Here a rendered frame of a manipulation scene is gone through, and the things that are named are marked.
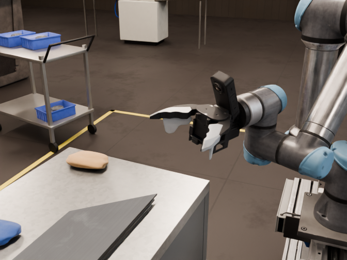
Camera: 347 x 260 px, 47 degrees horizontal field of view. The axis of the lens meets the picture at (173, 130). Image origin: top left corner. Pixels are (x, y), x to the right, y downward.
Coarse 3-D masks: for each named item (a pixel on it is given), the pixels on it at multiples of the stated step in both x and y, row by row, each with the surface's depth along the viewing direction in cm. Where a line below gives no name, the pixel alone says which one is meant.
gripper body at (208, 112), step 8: (208, 104) 87; (216, 104) 87; (240, 104) 88; (200, 112) 84; (208, 112) 84; (216, 112) 84; (224, 112) 84; (240, 112) 89; (248, 112) 88; (200, 120) 84; (208, 120) 82; (216, 120) 81; (232, 120) 88; (240, 120) 90; (248, 120) 89; (192, 128) 86; (200, 128) 85; (232, 128) 90; (240, 128) 90; (192, 136) 87; (200, 136) 86; (224, 136) 85; (232, 136) 91; (216, 144) 84; (224, 144) 86
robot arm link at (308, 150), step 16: (336, 64) 95; (336, 80) 92; (320, 96) 94; (336, 96) 91; (320, 112) 91; (336, 112) 91; (304, 128) 92; (320, 128) 90; (336, 128) 91; (288, 144) 92; (304, 144) 90; (320, 144) 90; (288, 160) 92; (304, 160) 89; (320, 160) 87; (320, 176) 89
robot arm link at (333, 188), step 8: (336, 144) 114; (344, 144) 114; (336, 152) 111; (344, 152) 110; (336, 160) 110; (344, 160) 109; (336, 168) 111; (344, 168) 109; (328, 176) 114; (336, 176) 112; (344, 176) 110; (328, 184) 115; (336, 184) 112; (344, 184) 111; (328, 192) 116; (336, 192) 113; (344, 192) 112
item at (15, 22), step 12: (0, 0) 532; (12, 0) 547; (0, 12) 536; (12, 12) 552; (0, 24) 539; (12, 24) 557; (0, 60) 548; (12, 60) 567; (24, 60) 588; (0, 72) 552; (12, 72) 573; (24, 72) 592; (0, 84) 557
